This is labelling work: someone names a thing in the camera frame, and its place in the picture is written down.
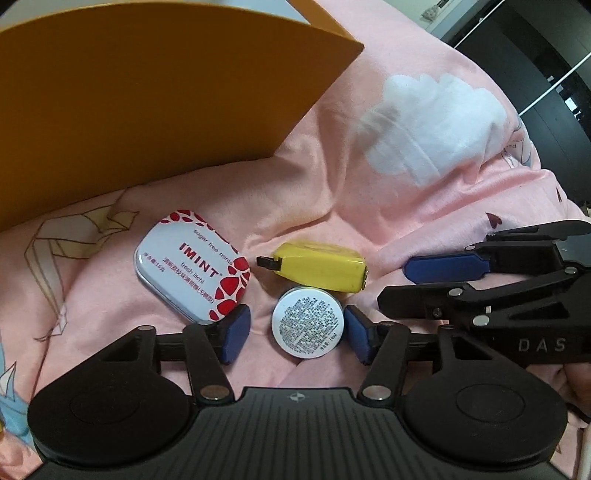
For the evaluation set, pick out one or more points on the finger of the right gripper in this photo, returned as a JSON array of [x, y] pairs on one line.
[[533, 250], [558, 299]]

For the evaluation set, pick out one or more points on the pink cloud print duvet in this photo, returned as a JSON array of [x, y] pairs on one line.
[[414, 150]]

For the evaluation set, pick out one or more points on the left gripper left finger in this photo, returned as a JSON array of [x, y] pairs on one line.
[[208, 348]]

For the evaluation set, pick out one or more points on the orange cardboard box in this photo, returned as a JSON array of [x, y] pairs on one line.
[[99, 98]]

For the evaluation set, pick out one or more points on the red white mint tin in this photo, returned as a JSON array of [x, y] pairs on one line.
[[191, 267]]

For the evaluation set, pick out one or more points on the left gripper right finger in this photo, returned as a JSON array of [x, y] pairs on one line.
[[384, 348]]

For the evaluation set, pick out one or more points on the dark furniture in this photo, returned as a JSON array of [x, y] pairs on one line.
[[538, 52]]

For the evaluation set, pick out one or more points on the yellow tape measure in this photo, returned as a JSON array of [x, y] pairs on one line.
[[319, 265]]

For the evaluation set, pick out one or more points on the small white cream jar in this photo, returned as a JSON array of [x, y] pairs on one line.
[[307, 322]]

